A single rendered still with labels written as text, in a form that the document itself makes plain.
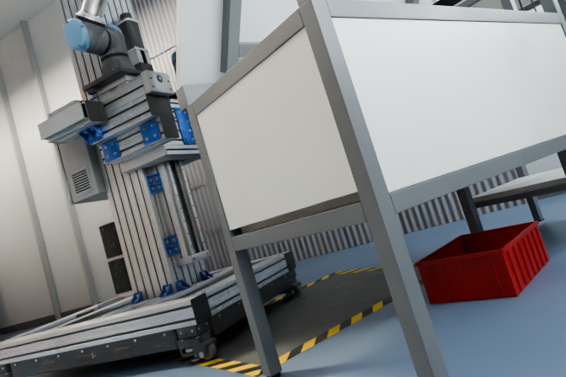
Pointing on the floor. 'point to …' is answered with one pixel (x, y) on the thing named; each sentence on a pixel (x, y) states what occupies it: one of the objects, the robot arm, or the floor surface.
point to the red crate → (484, 264)
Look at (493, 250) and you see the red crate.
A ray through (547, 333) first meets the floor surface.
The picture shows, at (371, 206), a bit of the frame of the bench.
